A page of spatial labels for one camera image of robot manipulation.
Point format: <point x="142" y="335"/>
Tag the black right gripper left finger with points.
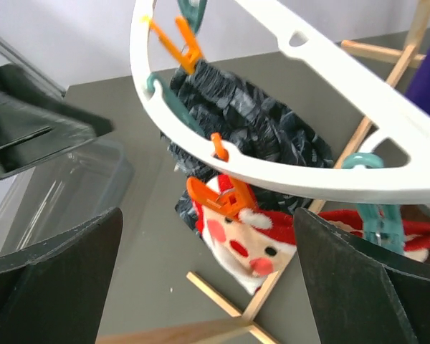
<point x="54" y="291"/>

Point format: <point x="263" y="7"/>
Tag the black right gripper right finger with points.
<point x="360" y="292"/>

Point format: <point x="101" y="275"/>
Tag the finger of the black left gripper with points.
<point x="36" y="127"/>

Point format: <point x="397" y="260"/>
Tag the dark patterned sock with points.
<point x="256" y="123"/>

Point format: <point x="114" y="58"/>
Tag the wooden hanger stand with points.
<point x="397" y="118"/>

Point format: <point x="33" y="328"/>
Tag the teal clothespin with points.
<point x="193" y="11"/>
<point x="382" y="223"/>
<point x="173" y="103"/>

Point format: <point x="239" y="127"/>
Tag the clear plastic bin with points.
<point x="62" y="193"/>

